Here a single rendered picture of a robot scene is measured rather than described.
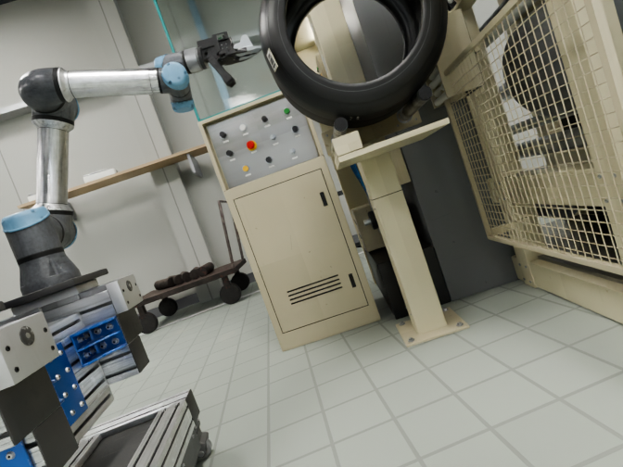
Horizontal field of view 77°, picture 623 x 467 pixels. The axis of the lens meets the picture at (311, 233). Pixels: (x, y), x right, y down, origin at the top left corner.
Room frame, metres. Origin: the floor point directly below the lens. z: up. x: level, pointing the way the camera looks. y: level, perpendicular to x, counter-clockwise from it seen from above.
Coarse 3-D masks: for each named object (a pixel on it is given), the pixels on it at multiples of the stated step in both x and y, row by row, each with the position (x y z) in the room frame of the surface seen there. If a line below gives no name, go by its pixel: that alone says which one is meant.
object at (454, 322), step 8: (448, 312) 1.75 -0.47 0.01; (448, 320) 1.67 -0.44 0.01; (456, 320) 1.64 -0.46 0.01; (400, 328) 1.76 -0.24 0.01; (408, 328) 1.73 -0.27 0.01; (440, 328) 1.61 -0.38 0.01; (448, 328) 1.59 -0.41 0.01; (456, 328) 1.56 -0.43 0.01; (464, 328) 1.55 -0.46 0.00; (408, 336) 1.65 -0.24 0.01; (416, 336) 1.62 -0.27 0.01; (424, 336) 1.59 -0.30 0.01; (432, 336) 1.56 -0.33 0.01; (408, 344) 1.57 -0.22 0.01; (416, 344) 1.57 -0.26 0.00
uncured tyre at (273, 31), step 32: (288, 0) 1.48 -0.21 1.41; (320, 0) 1.52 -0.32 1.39; (384, 0) 1.49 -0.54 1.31; (416, 0) 1.44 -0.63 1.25; (288, 32) 1.52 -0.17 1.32; (416, 32) 1.48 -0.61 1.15; (288, 64) 1.24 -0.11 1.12; (416, 64) 1.21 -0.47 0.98; (288, 96) 1.35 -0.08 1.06; (320, 96) 1.24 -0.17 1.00; (352, 96) 1.23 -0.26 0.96; (384, 96) 1.23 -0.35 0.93
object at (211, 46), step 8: (224, 32) 1.34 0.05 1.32; (200, 40) 1.36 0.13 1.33; (208, 40) 1.36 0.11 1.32; (216, 40) 1.34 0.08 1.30; (224, 40) 1.36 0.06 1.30; (200, 48) 1.36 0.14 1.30; (208, 48) 1.37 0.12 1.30; (216, 48) 1.34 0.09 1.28; (224, 48) 1.35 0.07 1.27; (200, 56) 1.35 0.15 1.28; (208, 56) 1.36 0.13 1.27; (216, 56) 1.36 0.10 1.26; (200, 64) 1.36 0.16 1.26; (208, 64) 1.41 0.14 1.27; (224, 64) 1.40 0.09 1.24; (232, 64) 1.41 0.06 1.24
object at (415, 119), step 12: (384, 120) 1.60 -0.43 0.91; (396, 120) 1.60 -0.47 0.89; (408, 120) 1.59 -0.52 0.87; (420, 120) 1.59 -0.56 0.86; (324, 132) 1.62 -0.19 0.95; (348, 132) 1.61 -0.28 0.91; (360, 132) 1.61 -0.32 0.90; (372, 132) 1.60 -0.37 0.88; (384, 132) 1.60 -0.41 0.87; (396, 132) 1.62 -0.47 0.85; (324, 144) 1.62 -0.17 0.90
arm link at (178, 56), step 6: (168, 54) 1.37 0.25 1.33; (174, 54) 1.36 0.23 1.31; (180, 54) 1.35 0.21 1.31; (156, 60) 1.36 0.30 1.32; (162, 60) 1.35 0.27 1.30; (168, 60) 1.35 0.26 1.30; (174, 60) 1.35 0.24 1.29; (180, 60) 1.35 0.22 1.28; (156, 66) 1.36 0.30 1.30; (162, 66) 1.36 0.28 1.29; (186, 66) 1.36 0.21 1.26
